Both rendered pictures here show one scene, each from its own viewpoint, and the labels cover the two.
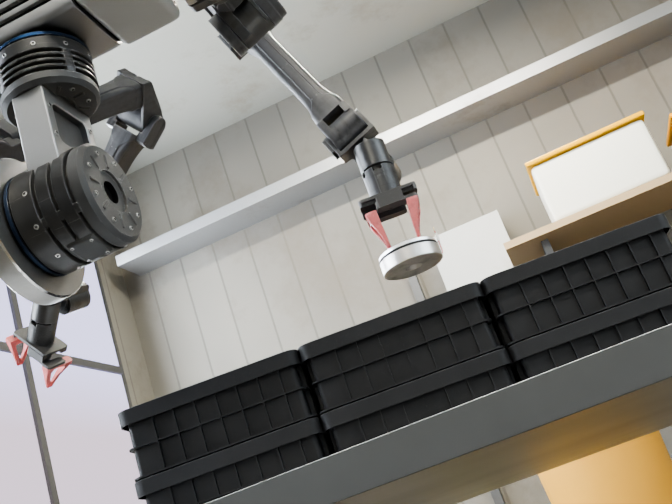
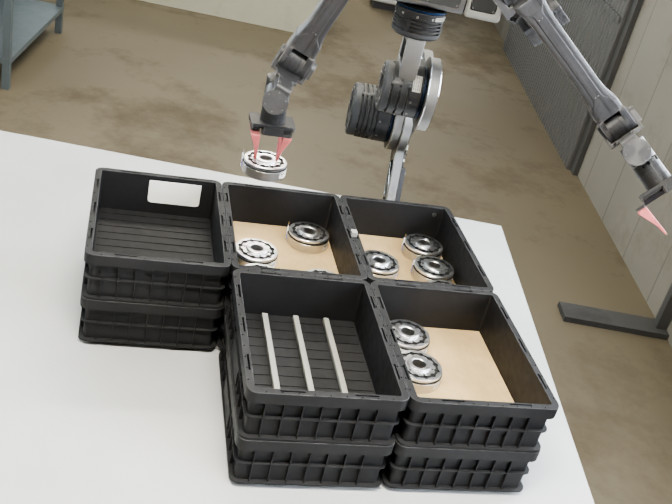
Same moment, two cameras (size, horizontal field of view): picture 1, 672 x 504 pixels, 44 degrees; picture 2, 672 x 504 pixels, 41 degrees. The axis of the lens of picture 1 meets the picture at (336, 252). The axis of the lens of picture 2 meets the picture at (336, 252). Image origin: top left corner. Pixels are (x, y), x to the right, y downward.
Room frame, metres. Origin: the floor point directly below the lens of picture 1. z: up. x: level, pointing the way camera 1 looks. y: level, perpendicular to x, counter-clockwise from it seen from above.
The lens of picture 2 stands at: (3.21, -0.52, 1.92)
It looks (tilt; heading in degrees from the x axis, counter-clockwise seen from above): 29 degrees down; 162
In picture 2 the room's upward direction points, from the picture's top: 14 degrees clockwise
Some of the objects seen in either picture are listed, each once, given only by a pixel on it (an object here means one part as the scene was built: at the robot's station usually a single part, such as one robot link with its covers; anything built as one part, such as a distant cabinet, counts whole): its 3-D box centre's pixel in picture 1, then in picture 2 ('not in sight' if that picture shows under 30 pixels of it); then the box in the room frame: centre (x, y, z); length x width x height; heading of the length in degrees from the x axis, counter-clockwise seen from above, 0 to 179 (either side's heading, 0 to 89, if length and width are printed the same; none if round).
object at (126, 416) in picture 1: (239, 405); (411, 244); (1.45, 0.25, 0.92); 0.40 x 0.30 x 0.02; 178
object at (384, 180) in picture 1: (384, 188); (273, 112); (1.33, -0.12, 1.16); 0.10 x 0.07 x 0.07; 87
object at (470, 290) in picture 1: (399, 346); (289, 231); (1.44, -0.05, 0.92); 0.40 x 0.30 x 0.02; 178
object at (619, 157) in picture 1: (599, 182); not in sight; (3.39, -1.16, 1.71); 0.52 x 0.44 x 0.29; 78
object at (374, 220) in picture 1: (391, 227); (273, 141); (1.33, -0.10, 1.09); 0.07 x 0.07 x 0.09; 87
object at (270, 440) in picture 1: (265, 493); not in sight; (1.45, 0.25, 0.76); 0.40 x 0.30 x 0.12; 178
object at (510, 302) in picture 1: (574, 313); (156, 237); (1.43, -0.35, 0.87); 0.40 x 0.30 x 0.11; 178
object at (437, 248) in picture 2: not in sight; (423, 244); (1.34, 0.33, 0.86); 0.10 x 0.10 x 0.01
